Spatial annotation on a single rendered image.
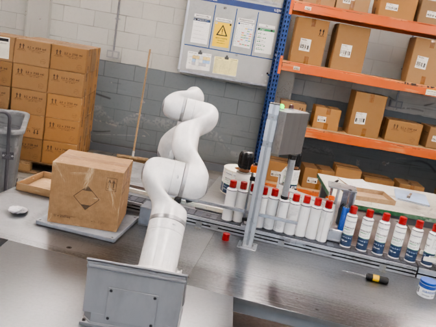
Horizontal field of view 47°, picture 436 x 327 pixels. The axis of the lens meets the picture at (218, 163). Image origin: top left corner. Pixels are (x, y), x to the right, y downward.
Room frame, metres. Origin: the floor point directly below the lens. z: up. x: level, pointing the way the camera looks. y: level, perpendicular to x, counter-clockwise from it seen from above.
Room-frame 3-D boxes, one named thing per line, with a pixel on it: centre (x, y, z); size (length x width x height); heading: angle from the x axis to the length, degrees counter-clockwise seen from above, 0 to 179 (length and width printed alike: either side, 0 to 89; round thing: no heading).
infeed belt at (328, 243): (2.34, -0.18, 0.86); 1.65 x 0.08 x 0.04; 81
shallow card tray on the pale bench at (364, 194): (3.56, -1.11, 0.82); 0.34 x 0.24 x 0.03; 96
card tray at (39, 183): (2.49, 0.81, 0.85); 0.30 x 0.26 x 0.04; 81
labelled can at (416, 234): (2.22, -0.96, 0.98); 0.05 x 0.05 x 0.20
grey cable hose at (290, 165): (2.21, -0.32, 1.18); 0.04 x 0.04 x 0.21
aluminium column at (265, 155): (2.19, -0.20, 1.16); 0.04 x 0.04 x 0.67; 81
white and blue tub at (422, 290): (1.99, -0.96, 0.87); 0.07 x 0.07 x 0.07
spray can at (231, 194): (2.34, -0.09, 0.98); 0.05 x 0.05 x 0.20
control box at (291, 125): (2.24, -0.27, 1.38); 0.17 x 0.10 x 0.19; 136
